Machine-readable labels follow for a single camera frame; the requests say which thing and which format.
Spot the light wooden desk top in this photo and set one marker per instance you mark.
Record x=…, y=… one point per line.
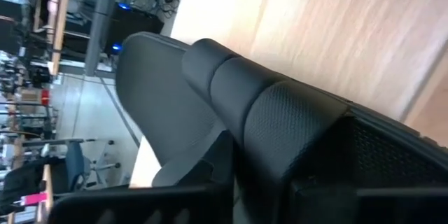
x=61, y=24

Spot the grey metal pillar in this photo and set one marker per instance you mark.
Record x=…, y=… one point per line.
x=99, y=24

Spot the blue-grey office chair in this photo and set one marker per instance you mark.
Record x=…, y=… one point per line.
x=77, y=162

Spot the black foam slide sandal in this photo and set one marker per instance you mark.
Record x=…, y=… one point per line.
x=168, y=94

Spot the small red container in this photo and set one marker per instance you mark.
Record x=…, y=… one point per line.
x=45, y=97

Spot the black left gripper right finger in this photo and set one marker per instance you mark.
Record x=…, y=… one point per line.
x=367, y=208

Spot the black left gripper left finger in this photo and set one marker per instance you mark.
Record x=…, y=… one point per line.
x=157, y=206

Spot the black computer tower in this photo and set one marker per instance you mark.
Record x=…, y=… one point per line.
x=134, y=29

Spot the pink box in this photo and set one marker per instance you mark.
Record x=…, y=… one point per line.
x=35, y=199

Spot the black bag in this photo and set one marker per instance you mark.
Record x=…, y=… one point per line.
x=21, y=185

